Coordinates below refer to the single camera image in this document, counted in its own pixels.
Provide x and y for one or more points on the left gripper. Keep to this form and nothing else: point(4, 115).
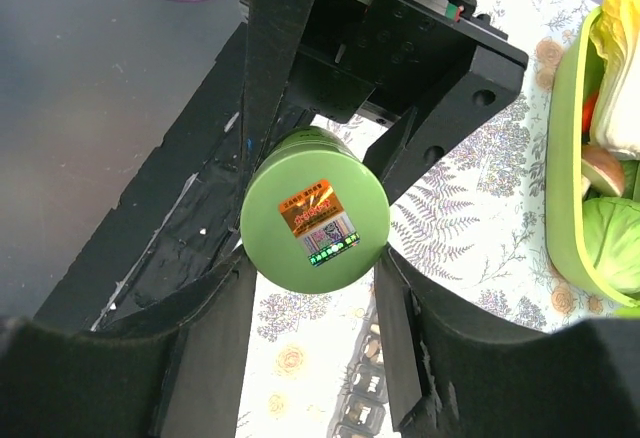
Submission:
point(375, 57)

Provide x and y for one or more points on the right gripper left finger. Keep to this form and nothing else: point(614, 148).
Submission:
point(174, 369)

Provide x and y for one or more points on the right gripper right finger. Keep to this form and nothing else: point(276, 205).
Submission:
point(456, 370)

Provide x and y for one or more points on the grey weekly pill organizer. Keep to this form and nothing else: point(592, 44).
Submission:
point(365, 378)

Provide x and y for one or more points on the green pill bottle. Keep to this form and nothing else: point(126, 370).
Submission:
point(314, 218)

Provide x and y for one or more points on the green plastic tray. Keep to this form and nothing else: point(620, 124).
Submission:
point(579, 73)

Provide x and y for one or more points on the round green cabbage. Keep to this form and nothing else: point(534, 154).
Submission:
point(611, 237)

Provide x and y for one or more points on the yellow cabbage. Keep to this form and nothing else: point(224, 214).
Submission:
point(615, 120)

